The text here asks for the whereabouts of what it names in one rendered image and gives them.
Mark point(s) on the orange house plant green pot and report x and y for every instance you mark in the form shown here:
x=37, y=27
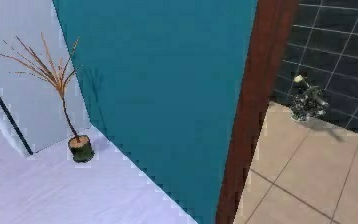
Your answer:
x=81, y=149

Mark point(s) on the brown wooden door frame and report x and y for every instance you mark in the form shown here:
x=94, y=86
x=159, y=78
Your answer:
x=253, y=100

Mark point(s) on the white door frame black edge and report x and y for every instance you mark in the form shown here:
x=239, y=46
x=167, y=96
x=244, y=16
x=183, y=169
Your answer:
x=3, y=115

